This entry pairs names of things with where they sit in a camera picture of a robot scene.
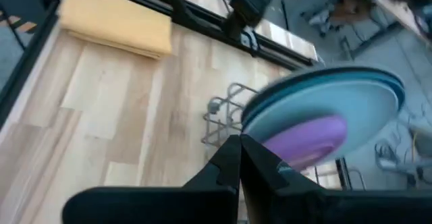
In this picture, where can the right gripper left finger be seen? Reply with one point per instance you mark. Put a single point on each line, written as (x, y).
(222, 170)

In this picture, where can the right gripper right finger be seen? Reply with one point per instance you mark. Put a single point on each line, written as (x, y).
(266, 173)

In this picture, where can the purple plate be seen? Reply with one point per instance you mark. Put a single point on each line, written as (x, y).
(307, 139)

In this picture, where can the light blue plate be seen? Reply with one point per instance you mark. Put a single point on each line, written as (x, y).
(337, 99)

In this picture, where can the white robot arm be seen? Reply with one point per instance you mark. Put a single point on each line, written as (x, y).
(423, 143)

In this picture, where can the yellow folded cloth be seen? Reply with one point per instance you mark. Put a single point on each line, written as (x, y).
(114, 18)

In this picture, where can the wooden table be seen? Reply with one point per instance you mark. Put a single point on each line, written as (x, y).
(405, 15)

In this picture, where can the black mat with striped edge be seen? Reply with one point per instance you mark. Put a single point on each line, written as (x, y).
(28, 26)

